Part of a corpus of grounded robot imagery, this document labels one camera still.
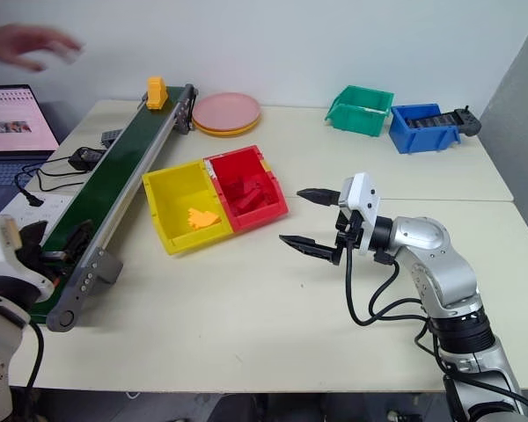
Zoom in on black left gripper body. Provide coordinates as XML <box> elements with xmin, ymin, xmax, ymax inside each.
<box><xmin>18</xmin><ymin>244</ymin><xmax>70</xmax><ymax>283</ymax></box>

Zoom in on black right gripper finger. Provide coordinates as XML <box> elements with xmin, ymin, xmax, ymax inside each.
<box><xmin>296</xmin><ymin>187</ymin><xmax>341</xmax><ymax>208</ymax></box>
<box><xmin>278</xmin><ymin>234</ymin><xmax>341</xmax><ymax>266</ymax></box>

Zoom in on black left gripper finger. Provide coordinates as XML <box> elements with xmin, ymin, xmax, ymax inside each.
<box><xmin>62</xmin><ymin>218</ymin><xmax>94</xmax><ymax>266</ymax></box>
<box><xmin>18</xmin><ymin>221</ymin><xmax>48</xmax><ymax>250</ymax></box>

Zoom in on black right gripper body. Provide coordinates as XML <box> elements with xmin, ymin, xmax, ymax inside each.
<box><xmin>333</xmin><ymin>205</ymin><xmax>367</xmax><ymax>266</ymax></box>

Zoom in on person's bare hand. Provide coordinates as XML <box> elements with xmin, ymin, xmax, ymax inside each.
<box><xmin>0</xmin><ymin>23</ymin><xmax>85</xmax><ymax>74</ymax></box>

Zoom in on white power strip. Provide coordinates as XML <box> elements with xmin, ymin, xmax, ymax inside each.
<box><xmin>0</xmin><ymin>193</ymin><xmax>73</xmax><ymax>235</ymax></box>

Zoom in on red plastic bin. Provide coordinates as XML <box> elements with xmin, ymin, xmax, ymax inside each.
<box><xmin>203</xmin><ymin>144</ymin><xmax>290</xmax><ymax>233</ymax></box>

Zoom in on red plastic block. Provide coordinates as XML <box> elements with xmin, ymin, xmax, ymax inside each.
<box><xmin>233</xmin><ymin>192</ymin><xmax>266</xmax><ymax>215</ymax></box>
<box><xmin>241</xmin><ymin>174</ymin><xmax>275</xmax><ymax>195</ymax></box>

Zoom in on black power adapter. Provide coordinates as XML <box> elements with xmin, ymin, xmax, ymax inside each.
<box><xmin>67</xmin><ymin>147</ymin><xmax>107</xmax><ymax>171</ymax></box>

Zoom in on green plastic bin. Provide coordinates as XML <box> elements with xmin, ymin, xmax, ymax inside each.
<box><xmin>324</xmin><ymin>84</ymin><xmax>395</xmax><ymax>137</ymax></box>

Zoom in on orange flat piece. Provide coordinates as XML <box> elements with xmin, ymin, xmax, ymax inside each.
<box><xmin>186</xmin><ymin>207</ymin><xmax>222</xmax><ymax>230</ymax></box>

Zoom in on yellow plastic bin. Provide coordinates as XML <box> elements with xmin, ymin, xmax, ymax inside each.
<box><xmin>141</xmin><ymin>159</ymin><xmax>235</xmax><ymax>256</ymax></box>

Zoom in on yellow round plate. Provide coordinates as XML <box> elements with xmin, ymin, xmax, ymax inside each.
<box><xmin>194</xmin><ymin>114</ymin><xmax>263</xmax><ymax>139</ymax></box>

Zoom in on blue plastic bin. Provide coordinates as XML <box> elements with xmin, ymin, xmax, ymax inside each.
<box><xmin>387</xmin><ymin>103</ymin><xmax>462</xmax><ymax>156</ymax></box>

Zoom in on open laptop with pink screen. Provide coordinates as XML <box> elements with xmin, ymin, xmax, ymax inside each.
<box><xmin>0</xmin><ymin>84</ymin><xmax>61</xmax><ymax>191</ymax></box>

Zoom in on pink round plate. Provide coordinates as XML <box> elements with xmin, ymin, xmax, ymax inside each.
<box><xmin>191</xmin><ymin>91</ymin><xmax>262</xmax><ymax>131</ymax></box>

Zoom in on black parts in blue bin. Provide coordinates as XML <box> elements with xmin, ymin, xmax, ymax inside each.
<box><xmin>404</xmin><ymin>112</ymin><xmax>458</xmax><ymax>132</ymax></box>

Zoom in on black handheld controller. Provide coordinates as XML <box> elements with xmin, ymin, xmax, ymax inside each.
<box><xmin>451</xmin><ymin>104</ymin><xmax>483</xmax><ymax>138</ymax></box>

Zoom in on yellow plastic block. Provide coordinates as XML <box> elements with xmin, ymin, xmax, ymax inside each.
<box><xmin>146</xmin><ymin>76</ymin><xmax>167</xmax><ymax>111</ymax></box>

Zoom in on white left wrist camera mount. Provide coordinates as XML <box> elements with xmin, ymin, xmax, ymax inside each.
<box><xmin>0</xmin><ymin>214</ymin><xmax>56</xmax><ymax>305</ymax></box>

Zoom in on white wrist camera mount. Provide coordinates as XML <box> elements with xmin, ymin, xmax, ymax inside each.
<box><xmin>337</xmin><ymin>172</ymin><xmax>382</xmax><ymax>257</ymax></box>
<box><xmin>0</xmin><ymin>214</ymin><xmax>56</xmax><ymax>305</ymax></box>

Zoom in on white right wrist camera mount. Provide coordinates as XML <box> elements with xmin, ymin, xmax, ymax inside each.
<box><xmin>337</xmin><ymin>172</ymin><xmax>382</xmax><ymax>257</ymax></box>

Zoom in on black power cable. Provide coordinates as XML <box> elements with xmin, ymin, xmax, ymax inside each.
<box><xmin>14</xmin><ymin>158</ymin><xmax>90</xmax><ymax>207</ymax></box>

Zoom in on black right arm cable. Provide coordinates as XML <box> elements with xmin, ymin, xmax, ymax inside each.
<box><xmin>344</xmin><ymin>245</ymin><xmax>433</xmax><ymax>329</ymax></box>

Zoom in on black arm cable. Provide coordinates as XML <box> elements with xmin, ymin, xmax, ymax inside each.
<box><xmin>344</xmin><ymin>245</ymin><xmax>433</xmax><ymax>329</ymax></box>
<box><xmin>24</xmin><ymin>320</ymin><xmax>46</xmax><ymax>390</ymax></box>

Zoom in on green conveyor belt with frame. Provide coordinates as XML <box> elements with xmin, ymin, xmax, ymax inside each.
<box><xmin>29</xmin><ymin>83</ymin><xmax>200</xmax><ymax>332</ymax></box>

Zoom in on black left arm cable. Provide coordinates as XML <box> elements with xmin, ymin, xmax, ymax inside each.
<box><xmin>24</xmin><ymin>320</ymin><xmax>46</xmax><ymax>390</ymax></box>

